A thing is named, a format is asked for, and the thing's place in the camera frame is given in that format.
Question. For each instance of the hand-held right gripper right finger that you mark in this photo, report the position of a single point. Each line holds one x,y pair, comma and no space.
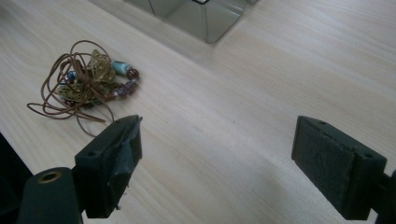
336,174

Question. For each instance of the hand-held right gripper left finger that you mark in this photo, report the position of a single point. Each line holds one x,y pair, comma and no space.
106,174

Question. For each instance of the grey metal box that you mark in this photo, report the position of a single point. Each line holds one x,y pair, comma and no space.
190,15

